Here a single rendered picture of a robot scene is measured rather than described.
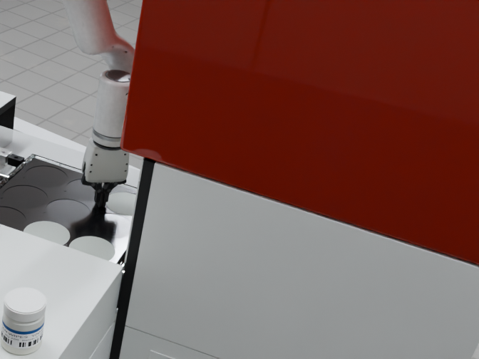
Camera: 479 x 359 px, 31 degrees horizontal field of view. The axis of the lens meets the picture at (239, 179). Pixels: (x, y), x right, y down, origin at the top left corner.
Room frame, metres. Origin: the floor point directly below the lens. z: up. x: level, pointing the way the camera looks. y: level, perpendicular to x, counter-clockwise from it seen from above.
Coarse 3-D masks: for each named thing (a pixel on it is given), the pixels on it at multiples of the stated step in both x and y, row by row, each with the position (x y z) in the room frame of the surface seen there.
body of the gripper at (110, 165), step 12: (96, 144) 1.66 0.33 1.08; (84, 156) 1.68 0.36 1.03; (96, 156) 1.65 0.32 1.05; (108, 156) 1.66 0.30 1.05; (120, 156) 1.68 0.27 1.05; (84, 168) 1.69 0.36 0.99; (96, 168) 1.66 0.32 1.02; (108, 168) 1.67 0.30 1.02; (120, 168) 1.68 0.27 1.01; (96, 180) 1.66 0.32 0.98; (108, 180) 1.67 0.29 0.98; (120, 180) 1.69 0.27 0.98
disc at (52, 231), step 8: (32, 224) 1.55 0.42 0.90; (40, 224) 1.56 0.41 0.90; (48, 224) 1.56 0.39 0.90; (56, 224) 1.57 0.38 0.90; (32, 232) 1.52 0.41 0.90; (40, 232) 1.53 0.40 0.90; (48, 232) 1.53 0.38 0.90; (56, 232) 1.54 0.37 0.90; (64, 232) 1.55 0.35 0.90; (48, 240) 1.51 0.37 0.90; (56, 240) 1.51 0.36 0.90; (64, 240) 1.52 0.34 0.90
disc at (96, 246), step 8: (80, 240) 1.53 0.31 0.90; (88, 240) 1.54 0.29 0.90; (96, 240) 1.55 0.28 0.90; (104, 240) 1.55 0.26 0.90; (72, 248) 1.50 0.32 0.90; (80, 248) 1.51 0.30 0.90; (88, 248) 1.51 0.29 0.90; (96, 248) 1.52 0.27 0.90; (104, 248) 1.53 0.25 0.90; (112, 248) 1.53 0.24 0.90; (96, 256) 1.49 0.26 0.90; (104, 256) 1.50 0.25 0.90; (112, 256) 1.50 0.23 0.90
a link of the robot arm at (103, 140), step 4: (92, 132) 1.67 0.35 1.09; (96, 132) 1.66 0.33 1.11; (92, 136) 1.67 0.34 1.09; (96, 136) 1.66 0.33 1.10; (100, 136) 1.65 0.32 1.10; (104, 136) 1.65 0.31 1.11; (96, 140) 1.65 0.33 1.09; (100, 140) 1.65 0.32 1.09; (104, 140) 1.65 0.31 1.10; (108, 140) 1.65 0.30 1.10; (112, 140) 1.65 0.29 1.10; (116, 140) 1.65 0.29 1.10; (100, 144) 1.65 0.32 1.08; (104, 144) 1.65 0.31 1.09; (108, 144) 1.65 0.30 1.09; (112, 144) 1.65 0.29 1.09; (116, 144) 1.65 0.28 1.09
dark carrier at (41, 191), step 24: (24, 168) 1.77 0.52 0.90; (48, 168) 1.80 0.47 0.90; (0, 192) 1.64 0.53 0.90; (24, 192) 1.67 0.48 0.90; (48, 192) 1.69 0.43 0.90; (72, 192) 1.71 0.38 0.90; (0, 216) 1.55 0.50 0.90; (24, 216) 1.57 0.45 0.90; (48, 216) 1.60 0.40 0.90; (72, 216) 1.62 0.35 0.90; (96, 216) 1.64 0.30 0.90; (120, 216) 1.67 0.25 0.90; (72, 240) 1.53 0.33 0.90; (120, 240) 1.57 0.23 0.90
